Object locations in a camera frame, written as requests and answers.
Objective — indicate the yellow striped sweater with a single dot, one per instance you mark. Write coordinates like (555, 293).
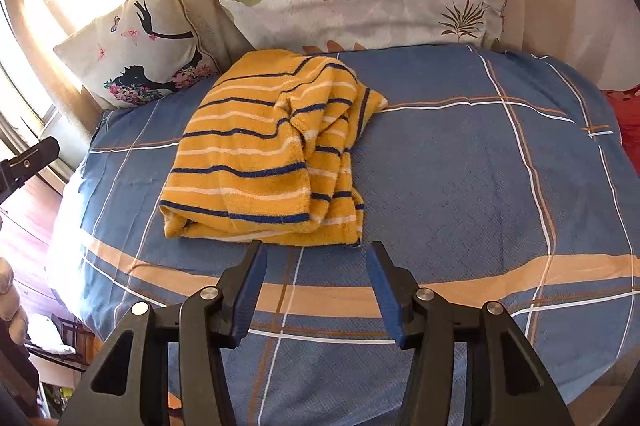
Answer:
(240, 156)

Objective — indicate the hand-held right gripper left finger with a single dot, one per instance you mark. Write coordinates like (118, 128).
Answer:
(250, 301)

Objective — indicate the red cloth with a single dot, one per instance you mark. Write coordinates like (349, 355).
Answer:
(627, 111)

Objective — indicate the white cloth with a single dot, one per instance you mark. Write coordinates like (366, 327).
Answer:
(50, 333)

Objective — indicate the blue plaid bedsheet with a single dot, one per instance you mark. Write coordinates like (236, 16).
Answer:
(475, 181)

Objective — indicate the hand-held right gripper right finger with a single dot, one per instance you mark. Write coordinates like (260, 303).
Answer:
(387, 306)

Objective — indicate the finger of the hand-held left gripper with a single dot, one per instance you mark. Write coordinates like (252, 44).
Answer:
(35, 156)

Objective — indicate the figure print cushion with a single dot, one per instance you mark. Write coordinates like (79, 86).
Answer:
(135, 51)

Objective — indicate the person's left hand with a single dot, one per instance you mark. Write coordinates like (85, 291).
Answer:
(10, 301)

